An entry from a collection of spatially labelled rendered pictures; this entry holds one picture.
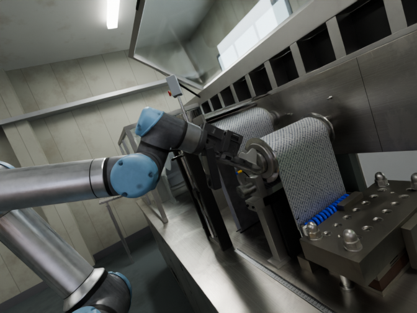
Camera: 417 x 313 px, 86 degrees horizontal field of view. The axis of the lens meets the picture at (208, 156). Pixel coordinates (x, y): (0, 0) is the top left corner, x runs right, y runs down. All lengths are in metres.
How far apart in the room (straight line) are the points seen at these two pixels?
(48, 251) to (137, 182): 0.34
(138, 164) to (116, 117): 3.95
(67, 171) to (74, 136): 3.84
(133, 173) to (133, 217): 3.97
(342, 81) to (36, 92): 4.23
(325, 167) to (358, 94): 0.25
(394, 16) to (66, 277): 1.01
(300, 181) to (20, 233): 0.72
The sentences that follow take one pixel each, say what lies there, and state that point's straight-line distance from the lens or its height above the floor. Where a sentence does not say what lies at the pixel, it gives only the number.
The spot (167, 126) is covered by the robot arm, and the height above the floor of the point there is 1.44.
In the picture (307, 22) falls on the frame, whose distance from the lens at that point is 0.92.
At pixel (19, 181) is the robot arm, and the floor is 1.43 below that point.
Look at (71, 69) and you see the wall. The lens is 4.56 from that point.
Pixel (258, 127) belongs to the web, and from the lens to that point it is 0.93.
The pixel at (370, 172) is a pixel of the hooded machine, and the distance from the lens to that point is 2.21.
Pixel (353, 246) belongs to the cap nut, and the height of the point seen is 1.04.
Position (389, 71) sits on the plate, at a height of 1.37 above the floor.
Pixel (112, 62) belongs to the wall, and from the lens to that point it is 4.63.
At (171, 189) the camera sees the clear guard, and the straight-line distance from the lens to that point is 1.60.
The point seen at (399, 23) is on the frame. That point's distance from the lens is 0.79.
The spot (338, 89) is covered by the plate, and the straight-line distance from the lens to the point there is 0.88.
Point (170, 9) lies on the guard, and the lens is 1.13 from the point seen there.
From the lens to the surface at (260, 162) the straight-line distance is 0.67.
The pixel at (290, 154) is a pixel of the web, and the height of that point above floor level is 1.24.
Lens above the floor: 1.40
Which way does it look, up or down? 7 degrees down
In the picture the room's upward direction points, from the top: 21 degrees counter-clockwise
